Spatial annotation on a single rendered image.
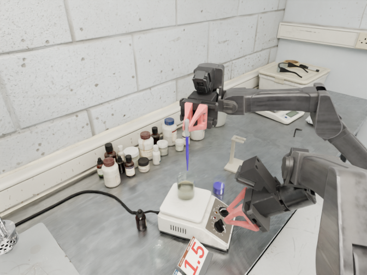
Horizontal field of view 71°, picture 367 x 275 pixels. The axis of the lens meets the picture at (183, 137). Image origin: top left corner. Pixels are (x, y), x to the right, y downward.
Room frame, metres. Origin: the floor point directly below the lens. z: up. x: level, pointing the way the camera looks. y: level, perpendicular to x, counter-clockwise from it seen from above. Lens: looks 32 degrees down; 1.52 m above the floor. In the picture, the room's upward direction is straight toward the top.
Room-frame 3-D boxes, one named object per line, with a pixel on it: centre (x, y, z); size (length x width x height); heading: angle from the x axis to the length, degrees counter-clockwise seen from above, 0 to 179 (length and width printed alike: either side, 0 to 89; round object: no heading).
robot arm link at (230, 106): (0.69, -0.10, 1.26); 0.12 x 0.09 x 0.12; 75
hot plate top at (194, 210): (0.52, -0.01, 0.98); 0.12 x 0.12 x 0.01; 71
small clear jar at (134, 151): (0.80, 0.20, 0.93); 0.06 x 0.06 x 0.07
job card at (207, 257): (0.38, -0.03, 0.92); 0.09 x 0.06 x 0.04; 155
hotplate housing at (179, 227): (0.51, -0.03, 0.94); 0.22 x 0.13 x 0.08; 71
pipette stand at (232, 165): (0.78, -0.21, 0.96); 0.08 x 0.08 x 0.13; 59
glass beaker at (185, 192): (0.54, -0.01, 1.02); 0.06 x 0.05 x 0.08; 110
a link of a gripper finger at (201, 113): (0.57, -0.02, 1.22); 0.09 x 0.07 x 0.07; 159
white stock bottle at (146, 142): (0.85, 0.15, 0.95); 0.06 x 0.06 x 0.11
